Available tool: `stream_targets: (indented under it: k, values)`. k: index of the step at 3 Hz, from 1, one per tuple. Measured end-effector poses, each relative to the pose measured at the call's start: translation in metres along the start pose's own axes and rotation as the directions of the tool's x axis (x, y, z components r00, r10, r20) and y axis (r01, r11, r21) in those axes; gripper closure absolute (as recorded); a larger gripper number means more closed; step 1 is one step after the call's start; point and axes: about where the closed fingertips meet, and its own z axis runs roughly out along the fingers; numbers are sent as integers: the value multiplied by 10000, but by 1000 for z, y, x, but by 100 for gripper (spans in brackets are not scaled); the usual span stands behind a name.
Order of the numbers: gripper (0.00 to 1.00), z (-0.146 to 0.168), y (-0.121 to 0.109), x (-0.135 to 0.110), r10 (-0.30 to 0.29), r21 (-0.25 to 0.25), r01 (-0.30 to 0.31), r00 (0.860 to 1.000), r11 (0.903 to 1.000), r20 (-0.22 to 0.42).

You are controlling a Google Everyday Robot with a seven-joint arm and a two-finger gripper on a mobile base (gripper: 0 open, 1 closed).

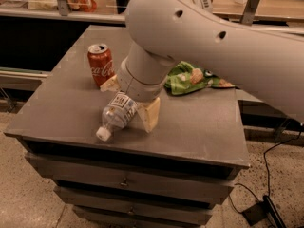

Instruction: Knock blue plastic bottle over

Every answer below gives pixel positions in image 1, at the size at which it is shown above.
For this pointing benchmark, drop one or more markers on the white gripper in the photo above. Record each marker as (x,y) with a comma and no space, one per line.
(138,86)

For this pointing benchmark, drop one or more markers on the clear plastic tea bottle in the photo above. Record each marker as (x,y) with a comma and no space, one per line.
(116,115)

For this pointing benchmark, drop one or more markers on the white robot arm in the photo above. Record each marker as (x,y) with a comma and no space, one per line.
(267,64)

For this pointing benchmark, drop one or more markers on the red cola can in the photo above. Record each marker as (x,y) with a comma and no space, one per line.
(101,63)

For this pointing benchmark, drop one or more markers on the green snack bag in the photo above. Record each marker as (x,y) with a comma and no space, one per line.
(185,78)

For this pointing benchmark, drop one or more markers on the grey drawer cabinet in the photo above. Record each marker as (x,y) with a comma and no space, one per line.
(171,177)

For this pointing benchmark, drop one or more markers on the black floor pedal box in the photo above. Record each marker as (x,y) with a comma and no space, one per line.
(263,210)

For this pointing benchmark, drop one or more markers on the wooden shelf counter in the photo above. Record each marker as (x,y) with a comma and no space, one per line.
(287,13)

